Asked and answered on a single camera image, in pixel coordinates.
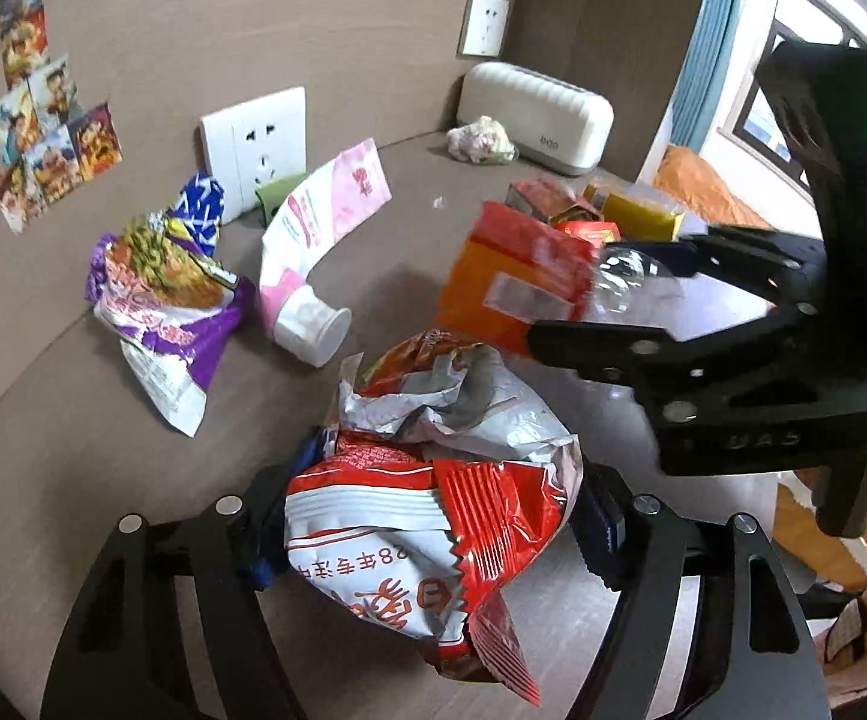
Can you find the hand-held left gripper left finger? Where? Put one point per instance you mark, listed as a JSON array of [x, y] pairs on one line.
[[264, 570]]

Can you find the small white wall socket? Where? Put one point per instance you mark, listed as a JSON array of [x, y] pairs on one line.
[[484, 22]]

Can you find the pink white squeeze tube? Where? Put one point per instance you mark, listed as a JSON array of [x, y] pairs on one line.
[[306, 240]]

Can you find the orange red carton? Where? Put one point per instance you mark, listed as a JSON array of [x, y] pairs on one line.
[[508, 270]]

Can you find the clear plastic bottle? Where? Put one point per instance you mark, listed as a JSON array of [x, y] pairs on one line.
[[628, 277]]

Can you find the blue white patterned wrapper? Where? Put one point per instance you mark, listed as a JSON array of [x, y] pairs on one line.
[[201, 214]]

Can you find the cream rounded appliance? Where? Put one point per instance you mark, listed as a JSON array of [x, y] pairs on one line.
[[553, 116]]

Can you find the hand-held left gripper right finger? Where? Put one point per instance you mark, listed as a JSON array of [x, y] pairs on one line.
[[600, 529]]

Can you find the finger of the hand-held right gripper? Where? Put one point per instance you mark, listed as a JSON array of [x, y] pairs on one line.
[[628, 349], [748, 255]]

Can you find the window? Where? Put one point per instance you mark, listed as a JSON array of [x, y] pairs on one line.
[[801, 22]]

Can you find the large white wall socket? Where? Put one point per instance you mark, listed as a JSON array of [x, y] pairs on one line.
[[246, 142]]

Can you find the silver orange snack bag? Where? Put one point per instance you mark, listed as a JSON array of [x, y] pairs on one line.
[[463, 405]]

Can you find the red orange small box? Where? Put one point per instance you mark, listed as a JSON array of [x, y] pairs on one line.
[[542, 199]]

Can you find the yellow box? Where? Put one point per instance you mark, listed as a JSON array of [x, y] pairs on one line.
[[639, 217]]

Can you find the crumpled paper ball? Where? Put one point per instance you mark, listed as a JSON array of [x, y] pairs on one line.
[[482, 139]]

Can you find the cluster of wall stickers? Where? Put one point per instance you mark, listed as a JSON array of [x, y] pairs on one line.
[[51, 135]]

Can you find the red white snack packet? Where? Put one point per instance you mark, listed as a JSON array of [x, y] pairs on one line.
[[373, 525]]

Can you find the blue curtain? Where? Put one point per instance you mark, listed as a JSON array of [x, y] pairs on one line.
[[711, 45]]

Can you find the red small packet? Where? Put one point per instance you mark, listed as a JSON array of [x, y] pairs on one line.
[[587, 231]]

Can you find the green small holder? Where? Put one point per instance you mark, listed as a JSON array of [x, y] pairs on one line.
[[272, 199]]

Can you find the purple noodle packet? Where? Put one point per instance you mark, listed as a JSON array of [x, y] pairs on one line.
[[163, 307]]

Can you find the orange bedding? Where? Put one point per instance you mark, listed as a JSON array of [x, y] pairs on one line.
[[703, 187]]

